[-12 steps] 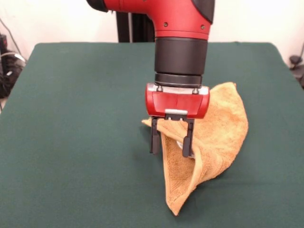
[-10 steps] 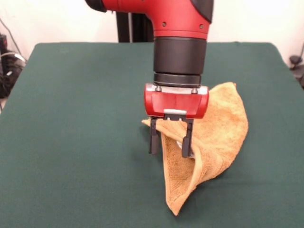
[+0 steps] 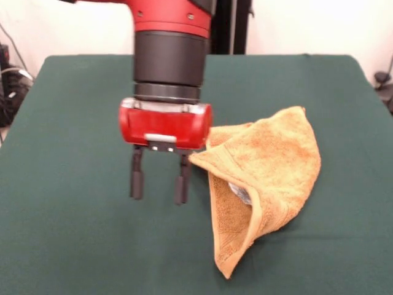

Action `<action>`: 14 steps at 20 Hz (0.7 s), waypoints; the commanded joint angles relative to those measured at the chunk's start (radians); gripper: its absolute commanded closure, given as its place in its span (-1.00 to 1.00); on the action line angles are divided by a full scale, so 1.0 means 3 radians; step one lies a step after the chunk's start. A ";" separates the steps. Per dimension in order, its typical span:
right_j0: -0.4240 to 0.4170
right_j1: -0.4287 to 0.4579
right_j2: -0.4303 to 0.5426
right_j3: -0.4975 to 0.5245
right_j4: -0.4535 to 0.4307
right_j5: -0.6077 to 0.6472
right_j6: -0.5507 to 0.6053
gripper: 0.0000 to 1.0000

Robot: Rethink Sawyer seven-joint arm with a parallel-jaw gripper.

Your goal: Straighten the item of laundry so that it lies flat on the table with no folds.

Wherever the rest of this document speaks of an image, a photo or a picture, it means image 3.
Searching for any dark green table cloth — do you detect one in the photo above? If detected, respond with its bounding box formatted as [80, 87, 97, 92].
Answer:
[0, 54, 393, 295]

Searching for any orange terry towel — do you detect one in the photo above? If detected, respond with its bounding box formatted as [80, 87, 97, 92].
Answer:
[187, 106, 322, 280]

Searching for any black equipment base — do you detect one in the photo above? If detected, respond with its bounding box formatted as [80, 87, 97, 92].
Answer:
[380, 88, 393, 117]

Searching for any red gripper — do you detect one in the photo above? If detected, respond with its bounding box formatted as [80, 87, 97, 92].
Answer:
[118, 97, 213, 206]

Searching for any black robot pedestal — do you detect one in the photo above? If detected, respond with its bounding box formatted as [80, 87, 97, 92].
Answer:
[208, 0, 255, 56]

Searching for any black cable bundle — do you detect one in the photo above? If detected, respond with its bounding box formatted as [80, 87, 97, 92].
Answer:
[0, 61, 35, 128]

